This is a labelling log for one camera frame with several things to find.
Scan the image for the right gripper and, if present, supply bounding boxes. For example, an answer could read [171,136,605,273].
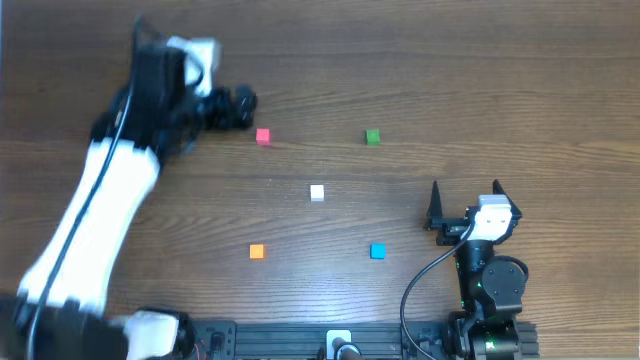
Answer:
[424,179,524,247]

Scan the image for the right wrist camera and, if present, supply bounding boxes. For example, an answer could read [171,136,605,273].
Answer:
[467,194,514,244]

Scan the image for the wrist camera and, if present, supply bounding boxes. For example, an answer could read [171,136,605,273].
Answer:
[167,35,223,99]
[467,194,514,244]

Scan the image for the mounting rail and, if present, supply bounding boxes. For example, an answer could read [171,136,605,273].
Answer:
[189,319,541,360]

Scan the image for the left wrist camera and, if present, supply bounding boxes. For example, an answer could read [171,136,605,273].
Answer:
[167,35,223,99]

